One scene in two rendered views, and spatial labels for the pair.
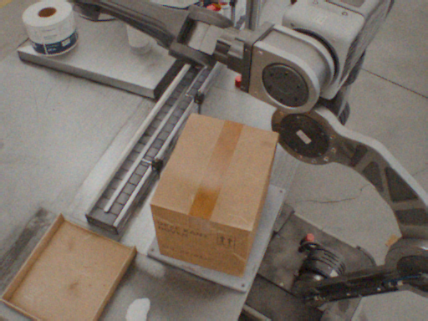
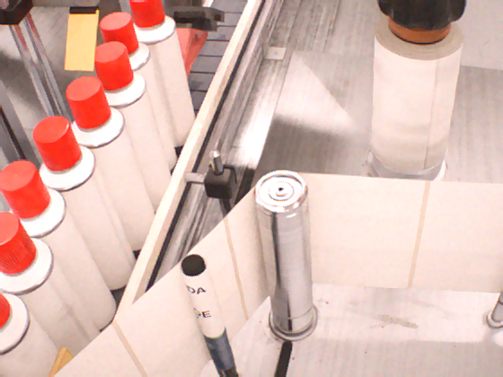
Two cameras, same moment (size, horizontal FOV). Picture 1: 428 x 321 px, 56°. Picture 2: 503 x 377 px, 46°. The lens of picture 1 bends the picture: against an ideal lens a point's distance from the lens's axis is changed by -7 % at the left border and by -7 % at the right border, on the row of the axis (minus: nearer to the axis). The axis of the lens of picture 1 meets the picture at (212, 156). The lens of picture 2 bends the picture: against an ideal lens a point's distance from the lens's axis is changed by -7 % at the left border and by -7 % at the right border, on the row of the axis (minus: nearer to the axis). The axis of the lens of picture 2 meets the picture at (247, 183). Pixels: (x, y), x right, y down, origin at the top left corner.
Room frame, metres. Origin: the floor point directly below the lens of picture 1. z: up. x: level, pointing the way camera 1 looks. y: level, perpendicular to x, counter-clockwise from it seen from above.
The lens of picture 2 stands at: (1.86, 0.11, 1.40)
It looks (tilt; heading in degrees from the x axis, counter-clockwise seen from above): 48 degrees down; 178
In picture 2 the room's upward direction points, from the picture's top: 9 degrees counter-clockwise
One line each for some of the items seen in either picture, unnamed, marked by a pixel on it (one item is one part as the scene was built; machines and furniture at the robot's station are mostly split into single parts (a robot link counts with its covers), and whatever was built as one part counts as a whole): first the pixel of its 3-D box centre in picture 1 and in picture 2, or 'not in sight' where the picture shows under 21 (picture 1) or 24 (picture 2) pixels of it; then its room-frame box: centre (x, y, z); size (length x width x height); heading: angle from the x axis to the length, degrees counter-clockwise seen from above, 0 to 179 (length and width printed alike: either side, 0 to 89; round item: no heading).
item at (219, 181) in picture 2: not in sight; (223, 189); (1.40, 0.09, 0.89); 0.03 x 0.03 x 0.12; 68
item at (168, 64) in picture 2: not in sight; (162, 70); (1.29, 0.05, 0.98); 0.05 x 0.05 x 0.20
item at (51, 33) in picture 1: (51, 27); not in sight; (1.46, 0.68, 0.95); 0.20 x 0.20 x 0.14
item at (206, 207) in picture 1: (216, 196); not in sight; (0.63, -0.01, 0.99); 0.30 x 0.24 x 0.27; 164
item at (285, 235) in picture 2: not in sight; (287, 265); (1.57, 0.14, 0.97); 0.05 x 0.05 x 0.19
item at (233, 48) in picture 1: (242, 51); not in sight; (0.65, -0.05, 1.45); 0.09 x 0.08 x 0.12; 146
